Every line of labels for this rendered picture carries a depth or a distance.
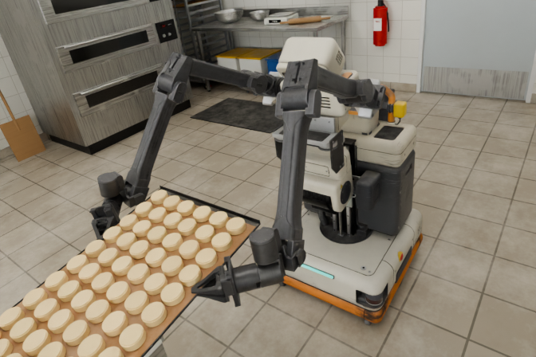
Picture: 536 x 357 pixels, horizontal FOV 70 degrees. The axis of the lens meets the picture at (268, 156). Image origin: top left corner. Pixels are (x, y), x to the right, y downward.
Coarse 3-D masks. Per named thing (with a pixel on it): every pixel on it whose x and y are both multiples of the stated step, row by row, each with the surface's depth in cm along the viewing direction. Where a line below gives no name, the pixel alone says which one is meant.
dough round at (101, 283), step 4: (100, 276) 92; (104, 276) 92; (108, 276) 92; (112, 276) 92; (96, 280) 91; (100, 280) 91; (104, 280) 91; (108, 280) 90; (112, 280) 91; (92, 284) 90; (96, 284) 90; (100, 284) 90; (104, 284) 90; (108, 284) 90; (96, 288) 89; (100, 288) 89; (104, 288) 90; (100, 292) 90
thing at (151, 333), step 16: (160, 224) 107; (208, 224) 103; (144, 240) 103; (240, 240) 96; (128, 256) 99; (224, 256) 93; (112, 272) 95; (160, 272) 92; (208, 272) 89; (144, 288) 89; (64, 304) 90; (112, 304) 87; (176, 304) 83; (48, 320) 86; (128, 320) 82; (16, 352) 81; (128, 352) 76
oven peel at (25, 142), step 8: (16, 120) 400; (24, 120) 406; (8, 128) 395; (16, 128) 401; (24, 128) 406; (32, 128) 412; (8, 136) 396; (16, 136) 401; (24, 136) 407; (32, 136) 413; (16, 144) 402; (24, 144) 407; (32, 144) 413; (40, 144) 419; (16, 152) 402; (24, 152) 408; (32, 152) 414; (40, 152) 420
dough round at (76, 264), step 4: (76, 256) 100; (80, 256) 100; (84, 256) 99; (72, 260) 99; (76, 260) 99; (80, 260) 98; (84, 260) 98; (88, 260) 100; (68, 264) 98; (72, 264) 98; (76, 264) 97; (80, 264) 97; (84, 264) 98; (88, 264) 99; (68, 268) 97; (72, 268) 96; (76, 268) 96; (80, 268) 97; (72, 272) 97; (76, 272) 97
